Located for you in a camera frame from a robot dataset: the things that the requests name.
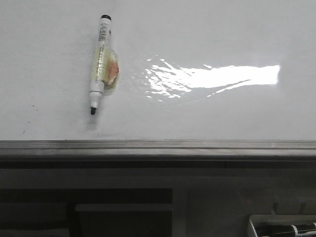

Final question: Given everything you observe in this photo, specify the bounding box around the grey aluminium whiteboard frame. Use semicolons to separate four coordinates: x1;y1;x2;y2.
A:
0;140;316;168

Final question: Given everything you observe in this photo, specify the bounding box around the black marker in tray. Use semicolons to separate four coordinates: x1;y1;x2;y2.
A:
255;223;316;237

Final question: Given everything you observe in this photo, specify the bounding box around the white whiteboard marker with tape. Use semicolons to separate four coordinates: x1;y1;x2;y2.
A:
89;14;119;115

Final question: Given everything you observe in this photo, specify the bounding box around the white whiteboard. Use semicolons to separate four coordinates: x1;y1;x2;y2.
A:
0;0;316;140

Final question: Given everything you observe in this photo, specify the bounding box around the white wall-mounted marker tray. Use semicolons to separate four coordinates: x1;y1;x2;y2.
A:
247;215;316;237

